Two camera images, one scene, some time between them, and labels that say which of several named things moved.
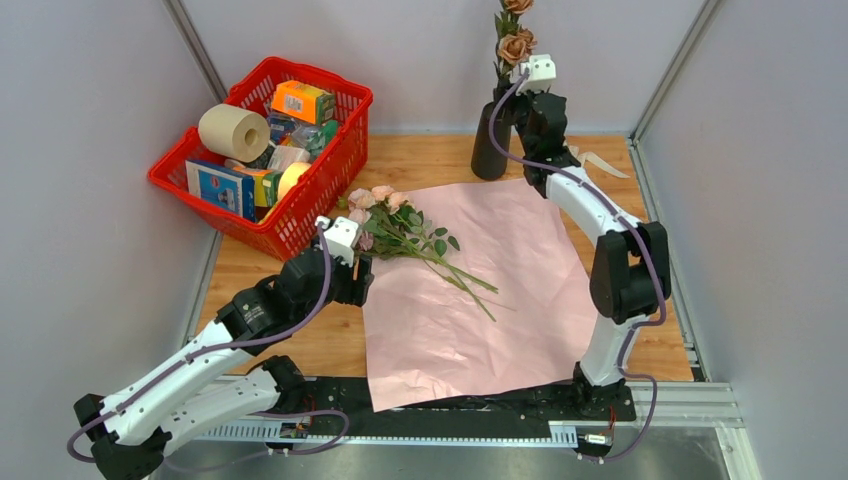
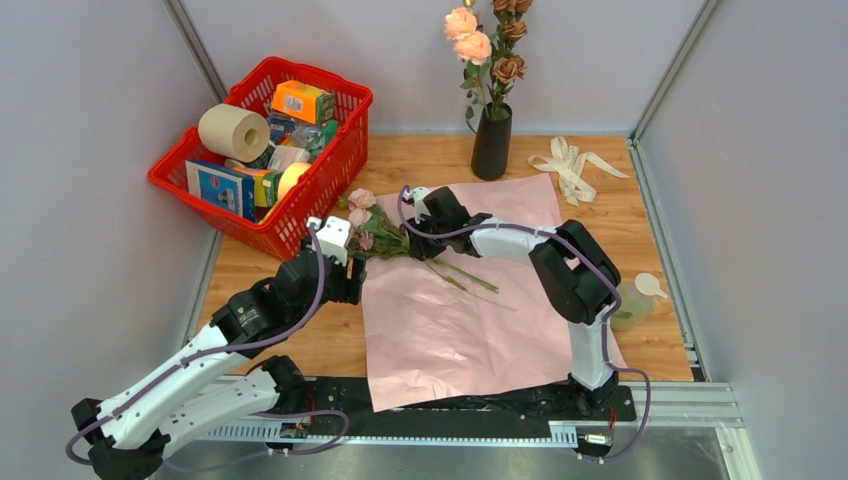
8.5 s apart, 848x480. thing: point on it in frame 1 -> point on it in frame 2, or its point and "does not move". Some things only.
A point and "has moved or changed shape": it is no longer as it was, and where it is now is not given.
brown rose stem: [514, 43] has moved or changed shape
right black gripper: [523, 97] -> [420, 250]
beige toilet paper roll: [234, 132] does not move
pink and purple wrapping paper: [510, 303] does not move
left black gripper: [356, 291] does not move
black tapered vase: [488, 161] does not move
